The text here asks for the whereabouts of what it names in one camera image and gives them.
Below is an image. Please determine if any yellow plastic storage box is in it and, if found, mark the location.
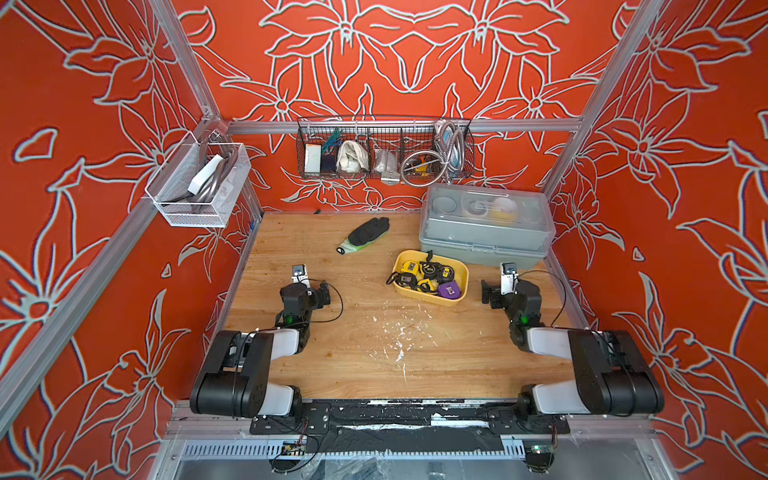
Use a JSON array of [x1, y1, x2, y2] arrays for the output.
[[386, 250, 469, 306]]

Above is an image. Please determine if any purple tape measure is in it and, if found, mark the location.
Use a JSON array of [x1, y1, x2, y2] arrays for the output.
[[437, 281, 463, 300]]

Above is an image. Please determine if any round black tape measure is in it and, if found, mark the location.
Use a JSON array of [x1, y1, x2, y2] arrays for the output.
[[434, 263, 455, 284]]

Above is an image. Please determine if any small yellow 2m tape measure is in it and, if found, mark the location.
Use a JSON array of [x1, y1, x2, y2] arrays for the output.
[[417, 279, 438, 294]]

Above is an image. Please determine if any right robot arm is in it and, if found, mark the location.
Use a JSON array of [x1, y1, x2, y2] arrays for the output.
[[481, 280, 665, 417]]

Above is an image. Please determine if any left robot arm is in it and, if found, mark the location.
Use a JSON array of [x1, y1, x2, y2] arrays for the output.
[[189, 281, 333, 418]]

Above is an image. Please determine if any black yellow 3m tape measure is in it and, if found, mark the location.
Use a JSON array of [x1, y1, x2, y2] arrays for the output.
[[420, 262, 440, 280]]

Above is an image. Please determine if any yellow tape measure with clip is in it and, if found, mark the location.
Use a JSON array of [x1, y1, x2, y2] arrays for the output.
[[400, 260, 421, 276]]

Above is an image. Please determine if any white box in basket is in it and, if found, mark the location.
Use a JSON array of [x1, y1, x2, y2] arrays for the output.
[[304, 144, 322, 174]]

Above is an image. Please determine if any grey plastic toolbox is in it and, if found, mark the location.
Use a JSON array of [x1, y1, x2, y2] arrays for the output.
[[419, 184, 556, 270]]

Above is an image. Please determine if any black green work glove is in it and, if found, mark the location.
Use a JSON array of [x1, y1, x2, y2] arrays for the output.
[[336, 217, 390, 255]]

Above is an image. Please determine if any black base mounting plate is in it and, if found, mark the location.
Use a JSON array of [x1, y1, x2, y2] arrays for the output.
[[249, 399, 571, 436]]

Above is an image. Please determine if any white cloth in basket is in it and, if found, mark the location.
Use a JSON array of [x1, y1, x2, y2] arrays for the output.
[[336, 140, 370, 174]]

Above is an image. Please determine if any white adapter in side basket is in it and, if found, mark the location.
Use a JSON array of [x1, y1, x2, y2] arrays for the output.
[[187, 154, 223, 195]]

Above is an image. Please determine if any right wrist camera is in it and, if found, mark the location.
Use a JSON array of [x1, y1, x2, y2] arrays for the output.
[[500, 262, 519, 295]]

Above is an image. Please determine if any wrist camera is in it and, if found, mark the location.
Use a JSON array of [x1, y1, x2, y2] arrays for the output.
[[500, 262, 519, 295], [291, 264, 310, 287]]

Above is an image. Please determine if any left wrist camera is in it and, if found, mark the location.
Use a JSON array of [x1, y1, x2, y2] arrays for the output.
[[291, 264, 310, 287]]

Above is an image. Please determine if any coiled grey cable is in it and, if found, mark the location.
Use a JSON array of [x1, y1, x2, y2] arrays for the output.
[[399, 119, 467, 188]]

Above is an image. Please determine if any black wire wall basket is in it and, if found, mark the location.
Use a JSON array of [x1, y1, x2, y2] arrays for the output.
[[296, 115, 476, 188]]

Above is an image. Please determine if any white wire side basket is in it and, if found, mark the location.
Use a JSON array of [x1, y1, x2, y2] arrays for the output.
[[145, 133, 250, 228]]

